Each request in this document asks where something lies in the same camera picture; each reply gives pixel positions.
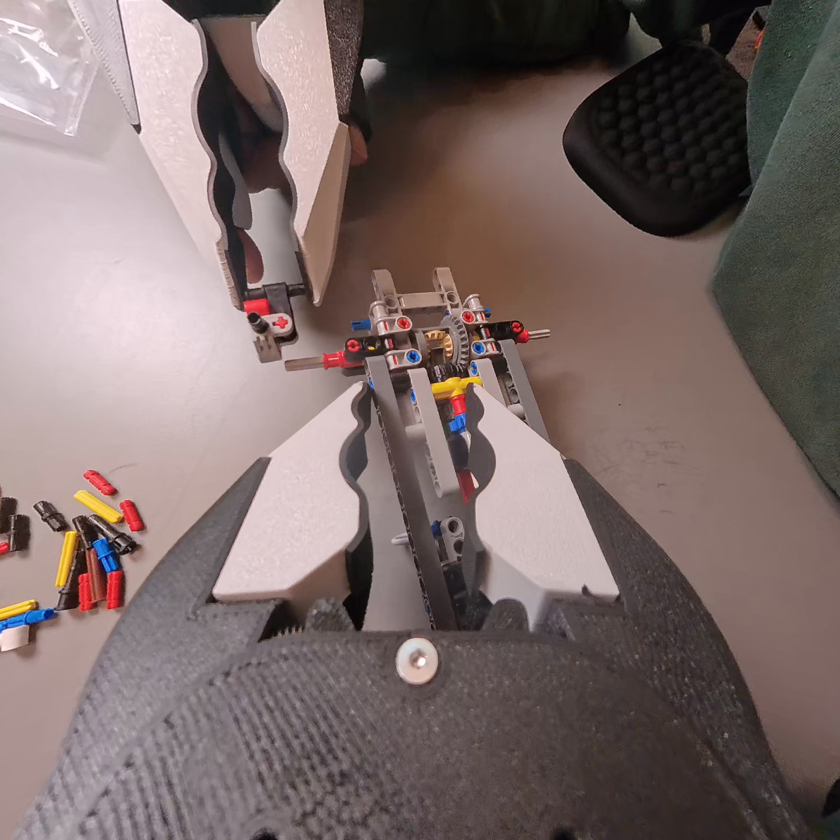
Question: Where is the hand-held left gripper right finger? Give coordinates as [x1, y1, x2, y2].
[462, 382, 622, 632]

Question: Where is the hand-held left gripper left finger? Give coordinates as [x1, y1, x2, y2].
[211, 381, 375, 603]

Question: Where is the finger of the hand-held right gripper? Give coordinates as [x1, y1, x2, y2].
[67, 0, 255, 312]
[255, 0, 353, 307]

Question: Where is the small red grey lego assembly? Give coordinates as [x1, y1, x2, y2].
[241, 281, 307, 366]

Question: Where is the grey lego car chassis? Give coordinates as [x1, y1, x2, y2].
[284, 266, 568, 631]

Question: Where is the pile of small lego pins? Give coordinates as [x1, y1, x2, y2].
[0, 468, 147, 652]

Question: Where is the person's right hand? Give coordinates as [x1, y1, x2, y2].
[217, 98, 371, 282]

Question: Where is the clear plastic bag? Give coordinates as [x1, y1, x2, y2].
[0, 0, 101, 139]

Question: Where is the black chair armrest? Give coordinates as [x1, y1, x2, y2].
[562, 39, 750, 238]

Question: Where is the person's green sweater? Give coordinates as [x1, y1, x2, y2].
[361, 0, 840, 496]

